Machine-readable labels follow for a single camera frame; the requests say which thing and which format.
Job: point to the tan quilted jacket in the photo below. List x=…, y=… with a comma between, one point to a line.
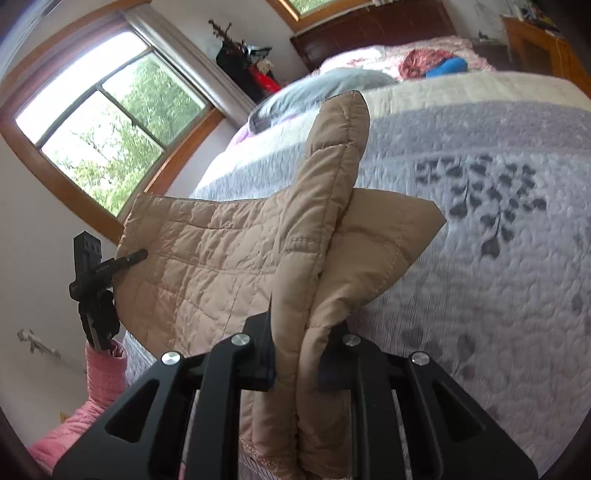
x=221, y=258

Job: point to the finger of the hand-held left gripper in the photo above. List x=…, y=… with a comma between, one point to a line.
x=131, y=259

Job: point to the large wooden-framed window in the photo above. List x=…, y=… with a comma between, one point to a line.
x=92, y=115

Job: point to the dark wooden headboard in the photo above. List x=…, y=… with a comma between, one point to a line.
x=369, y=27

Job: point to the red patterned cloth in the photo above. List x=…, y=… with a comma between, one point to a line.
x=418, y=62

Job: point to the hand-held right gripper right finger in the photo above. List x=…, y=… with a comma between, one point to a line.
x=334, y=364

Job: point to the grey quilted bedspread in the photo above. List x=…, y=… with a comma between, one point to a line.
x=461, y=277

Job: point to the wooden desk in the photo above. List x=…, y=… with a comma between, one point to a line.
x=545, y=50

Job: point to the blue cloth item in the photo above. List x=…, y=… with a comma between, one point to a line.
x=448, y=67

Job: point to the pink patterned pillow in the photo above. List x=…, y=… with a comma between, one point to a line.
x=369, y=55

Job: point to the wooden coat rack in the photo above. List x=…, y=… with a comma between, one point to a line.
x=220, y=30

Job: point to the small wooden-framed window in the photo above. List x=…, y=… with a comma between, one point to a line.
x=318, y=5

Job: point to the grey pillow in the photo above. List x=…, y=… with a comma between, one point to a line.
x=323, y=85

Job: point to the black hanging garment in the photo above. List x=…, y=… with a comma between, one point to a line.
x=233, y=69

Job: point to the beige curtain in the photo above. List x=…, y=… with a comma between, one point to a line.
x=207, y=69

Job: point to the dark nightstand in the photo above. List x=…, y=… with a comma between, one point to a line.
x=489, y=55

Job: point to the red hanging garment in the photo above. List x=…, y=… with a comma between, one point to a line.
x=267, y=83

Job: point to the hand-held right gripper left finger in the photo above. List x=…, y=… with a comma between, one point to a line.
x=258, y=341

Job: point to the person's left forearm pink sleeve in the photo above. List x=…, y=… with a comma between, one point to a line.
x=106, y=378

